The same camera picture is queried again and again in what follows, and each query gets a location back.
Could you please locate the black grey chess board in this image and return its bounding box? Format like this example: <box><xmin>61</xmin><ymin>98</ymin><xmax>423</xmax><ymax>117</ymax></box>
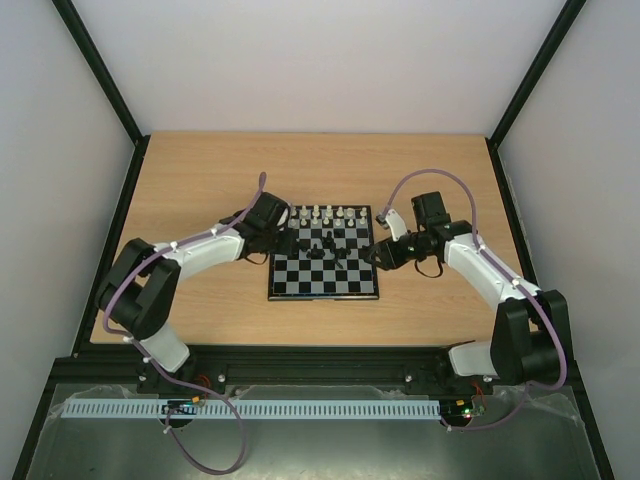
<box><xmin>267</xmin><ymin>204</ymin><xmax>380</xmax><ymax>301</ymax></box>

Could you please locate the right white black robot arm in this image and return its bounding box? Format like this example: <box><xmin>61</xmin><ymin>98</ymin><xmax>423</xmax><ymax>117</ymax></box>
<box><xmin>365</xmin><ymin>192</ymin><xmax>571</xmax><ymax>392</ymax></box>

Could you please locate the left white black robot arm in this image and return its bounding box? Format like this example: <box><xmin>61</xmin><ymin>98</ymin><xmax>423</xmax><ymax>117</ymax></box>
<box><xmin>95</xmin><ymin>192</ymin><xmax>295</xmax><ymax>373</ymax></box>

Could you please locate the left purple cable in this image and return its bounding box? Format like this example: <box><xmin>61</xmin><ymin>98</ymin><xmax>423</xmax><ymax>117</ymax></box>
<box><xmin>102</xmin><ymin>172</ymin><xmax>250</xmax><ymax>475</ymax></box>

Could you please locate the purple cable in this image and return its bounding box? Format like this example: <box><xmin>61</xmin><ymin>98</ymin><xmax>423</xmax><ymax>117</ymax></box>
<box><xmin>102</xmin><ymin>172</ymin><xmax>250</xmax><ymax>475</ymax></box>
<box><xmin>384</xmin><ymin>169</ymin><xmax>570</xmax><ymax>434</ymax></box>

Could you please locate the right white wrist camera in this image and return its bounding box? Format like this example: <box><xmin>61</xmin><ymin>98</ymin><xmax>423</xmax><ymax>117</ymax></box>
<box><xmin>376</xmin><ymin>208</ymin><xmax>408</xmax><ymax>242</ymax></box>

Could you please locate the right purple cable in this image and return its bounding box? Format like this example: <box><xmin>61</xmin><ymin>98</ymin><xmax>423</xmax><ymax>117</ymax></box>
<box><xmin>384</xmin><ymin>169</ymin><xmax>570</xmax><ymax>434</ymax></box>

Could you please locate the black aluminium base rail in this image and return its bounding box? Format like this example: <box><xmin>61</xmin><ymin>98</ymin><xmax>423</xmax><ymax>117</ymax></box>
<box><xmin>46</xmin><ymin>345</ymin><xmax>497</xmax><ymax>398</ymax></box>

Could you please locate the white slotted cable duct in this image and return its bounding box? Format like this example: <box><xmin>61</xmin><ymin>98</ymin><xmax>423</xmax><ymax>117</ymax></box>
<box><xmin>61</xmin><ymin>399</ymin><xmax>441</xmax><ymax>421</ymax></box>

